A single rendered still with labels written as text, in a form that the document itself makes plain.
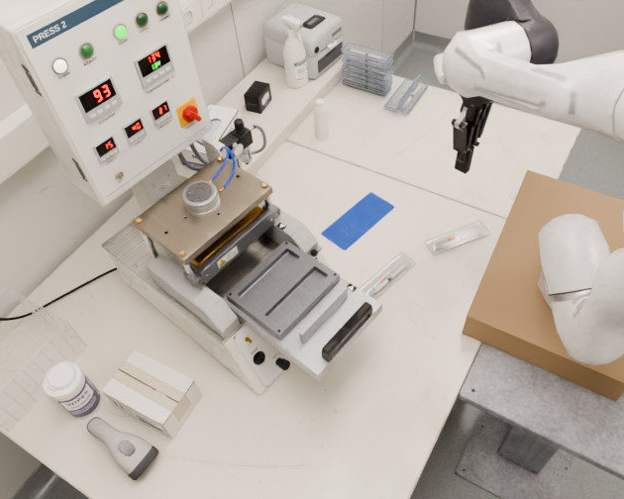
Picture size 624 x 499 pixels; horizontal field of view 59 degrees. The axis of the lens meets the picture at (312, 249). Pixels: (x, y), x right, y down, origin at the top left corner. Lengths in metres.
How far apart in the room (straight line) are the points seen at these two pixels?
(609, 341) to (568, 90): 0.41
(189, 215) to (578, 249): 0.79
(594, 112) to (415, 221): 0.96
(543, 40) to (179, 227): 0.79
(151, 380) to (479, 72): 0.97
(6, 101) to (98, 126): 0.40
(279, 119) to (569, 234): 1.22
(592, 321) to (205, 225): 0.78
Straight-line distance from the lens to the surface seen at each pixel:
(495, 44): 0.93
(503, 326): 1.40
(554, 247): 1.01
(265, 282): 1.28
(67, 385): 1.39
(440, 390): 1.40
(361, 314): 1.18
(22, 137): 1.54
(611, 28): 3.46
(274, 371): 1.39
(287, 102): 2.05
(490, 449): 2.17
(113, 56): 1.17
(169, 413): 1.33
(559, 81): 0.81
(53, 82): 1.13
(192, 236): 1.23
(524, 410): 1.42
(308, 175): 1.82
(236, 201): 1.27
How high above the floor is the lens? 2.02
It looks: 52 degrees down
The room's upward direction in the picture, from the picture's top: 6 degrees counter-clockwise
